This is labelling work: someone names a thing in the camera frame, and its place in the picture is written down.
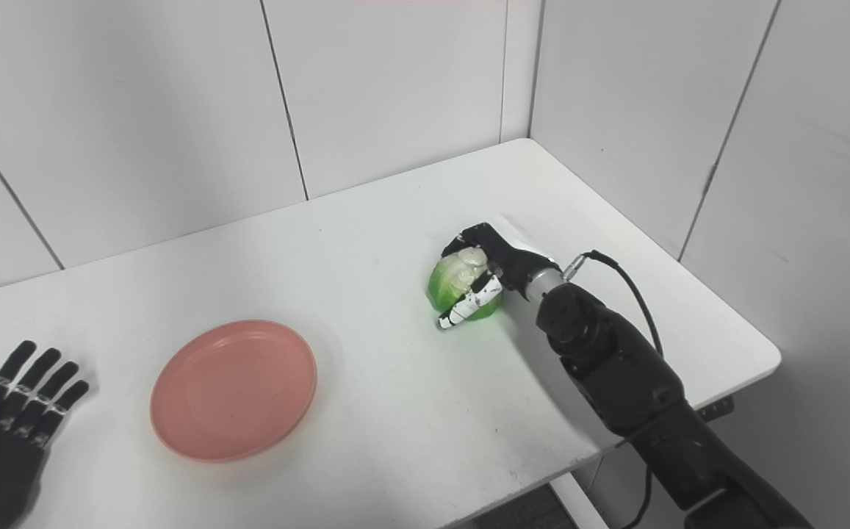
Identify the pink round plate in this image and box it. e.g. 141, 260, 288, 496
150, 320, 318, 463

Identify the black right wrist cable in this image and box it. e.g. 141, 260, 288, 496
563, 250, 664, 529

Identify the green white cabbage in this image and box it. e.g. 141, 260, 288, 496
427, 248, 503, 323

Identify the white table foot bar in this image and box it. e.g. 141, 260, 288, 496
548, 472, 611, 529

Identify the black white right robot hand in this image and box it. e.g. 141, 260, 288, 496
437, 223, 565, 331

